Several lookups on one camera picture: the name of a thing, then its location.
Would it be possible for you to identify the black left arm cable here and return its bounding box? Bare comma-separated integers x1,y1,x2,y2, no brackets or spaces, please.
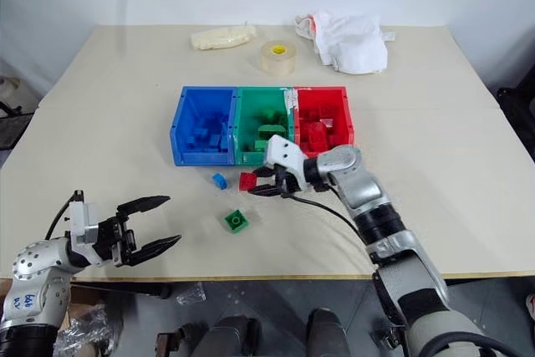
43,190,84,242

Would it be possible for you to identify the green plastic bin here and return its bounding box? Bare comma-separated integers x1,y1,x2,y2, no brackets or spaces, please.
232,85,296,166

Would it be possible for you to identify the large rounded red toy block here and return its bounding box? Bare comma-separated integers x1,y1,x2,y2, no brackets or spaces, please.
302,121,330,151

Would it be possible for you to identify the translucent tape roll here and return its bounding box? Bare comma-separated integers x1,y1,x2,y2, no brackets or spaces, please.
259,39,300,79

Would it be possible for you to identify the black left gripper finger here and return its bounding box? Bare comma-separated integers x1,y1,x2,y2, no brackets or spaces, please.
125,234,183,268
116,195,171,220

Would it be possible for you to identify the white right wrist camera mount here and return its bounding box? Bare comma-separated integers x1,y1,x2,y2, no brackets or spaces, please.
262,134,311,191

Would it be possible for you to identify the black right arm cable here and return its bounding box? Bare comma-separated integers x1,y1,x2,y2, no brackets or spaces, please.
291,192,365,246

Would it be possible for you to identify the small clear plastic bag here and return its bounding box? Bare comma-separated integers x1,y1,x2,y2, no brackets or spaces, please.
175,281,208,306

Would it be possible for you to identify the cream plastic bag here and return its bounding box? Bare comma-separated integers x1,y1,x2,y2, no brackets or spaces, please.
190,23,257,53

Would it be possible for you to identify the crumpled clear plastic wrap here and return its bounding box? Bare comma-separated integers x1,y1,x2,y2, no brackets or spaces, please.
53,301,125,357

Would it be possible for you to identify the red plastic bin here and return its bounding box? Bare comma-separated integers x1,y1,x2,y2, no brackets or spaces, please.
292,85,358,154

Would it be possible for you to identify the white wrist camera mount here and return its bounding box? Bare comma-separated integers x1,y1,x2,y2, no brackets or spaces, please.
262,134,311,191
66,200,102,268

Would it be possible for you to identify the dark chair beside table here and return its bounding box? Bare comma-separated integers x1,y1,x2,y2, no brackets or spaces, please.
0,75,38,153

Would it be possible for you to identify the green arch toy block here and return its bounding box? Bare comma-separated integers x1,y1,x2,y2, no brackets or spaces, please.
256,123,290,141

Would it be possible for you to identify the blue plastic bin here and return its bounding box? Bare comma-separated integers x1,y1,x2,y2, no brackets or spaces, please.
169,85,240,167

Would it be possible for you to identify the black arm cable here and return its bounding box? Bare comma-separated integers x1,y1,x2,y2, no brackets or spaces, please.
43,190,84,242
291,192,365,246

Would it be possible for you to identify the black object beside table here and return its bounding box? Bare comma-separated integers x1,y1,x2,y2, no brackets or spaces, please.
494,86,535,166

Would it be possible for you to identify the red square toy block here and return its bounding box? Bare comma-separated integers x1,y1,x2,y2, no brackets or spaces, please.
329,124,350,148

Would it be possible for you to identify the dark rounded shape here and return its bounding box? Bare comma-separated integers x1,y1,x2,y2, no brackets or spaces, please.
199,314,262,357
306,308,351,357

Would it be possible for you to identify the pile of blue toy blocks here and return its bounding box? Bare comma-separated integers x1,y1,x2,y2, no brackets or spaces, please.
185,111,232,154

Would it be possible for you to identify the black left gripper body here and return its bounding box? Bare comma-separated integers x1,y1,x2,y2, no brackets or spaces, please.
94,212,139,268

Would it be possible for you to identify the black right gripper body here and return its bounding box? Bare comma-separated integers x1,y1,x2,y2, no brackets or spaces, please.
272,166,306,200

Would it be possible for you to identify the white crumpled plastic bag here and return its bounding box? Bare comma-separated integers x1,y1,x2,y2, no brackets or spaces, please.
293,9,396,77

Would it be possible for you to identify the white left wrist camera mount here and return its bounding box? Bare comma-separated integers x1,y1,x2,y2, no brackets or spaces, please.
66,200,102,268

